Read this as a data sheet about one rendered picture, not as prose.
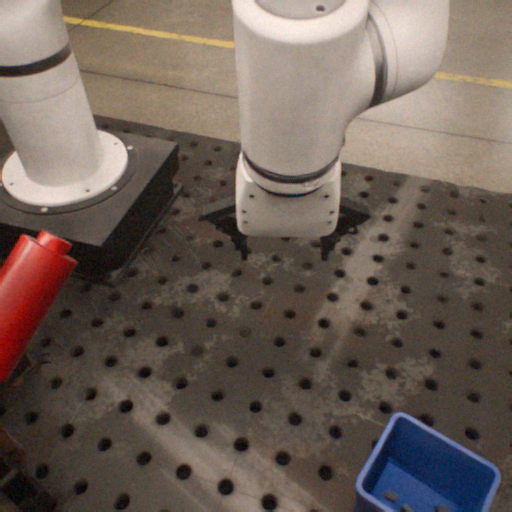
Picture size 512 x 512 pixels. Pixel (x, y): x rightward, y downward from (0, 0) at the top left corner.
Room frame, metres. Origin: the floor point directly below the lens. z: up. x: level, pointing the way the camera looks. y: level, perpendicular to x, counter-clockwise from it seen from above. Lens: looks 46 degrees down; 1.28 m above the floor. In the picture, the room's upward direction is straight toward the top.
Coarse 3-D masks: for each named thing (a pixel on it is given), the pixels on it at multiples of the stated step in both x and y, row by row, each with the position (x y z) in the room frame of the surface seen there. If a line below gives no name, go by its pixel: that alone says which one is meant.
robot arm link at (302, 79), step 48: (240, 0) 0.33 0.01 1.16; (288, 0) 0.32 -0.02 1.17; (336, 0) 0.32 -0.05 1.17; (240, 48) 0.32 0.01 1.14; (288, 48) 0.30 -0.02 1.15; (336, 48) 0.30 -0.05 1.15; (240, 96) 0.34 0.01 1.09; (288, 96) 0.31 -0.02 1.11; (336, 96) 0.32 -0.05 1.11; (288, 144) 0.32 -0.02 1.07; (336, 144) 0.34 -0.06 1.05
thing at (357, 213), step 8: (344, 200) 0.40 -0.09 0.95; (352, 200) 0.40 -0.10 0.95; (344, 208) 0.39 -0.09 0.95; (352, 208) 0.39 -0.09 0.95; (360, 208) 0.40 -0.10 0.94; (368, 208) 0.40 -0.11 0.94; (352, 216) 0.39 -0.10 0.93; (360, 216) 0.39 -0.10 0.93; (368, 216) 0.39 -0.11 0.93; (360, 224) 0.40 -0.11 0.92
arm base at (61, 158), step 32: (64, 64) 0.65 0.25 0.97; (0, 96) 0.62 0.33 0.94; (32, 96) 0.61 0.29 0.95; (64, 96) 0.63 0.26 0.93; (32, 128) 0.61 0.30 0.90; (64, 128) 0.63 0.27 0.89; (32, 160) 0.62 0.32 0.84; (64, 160) 0.62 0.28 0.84; (96, 160) 0.65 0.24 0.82; (32, 192) 0.60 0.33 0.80; (64, 192) 0.60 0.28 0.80; (96, 192) 0.60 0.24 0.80
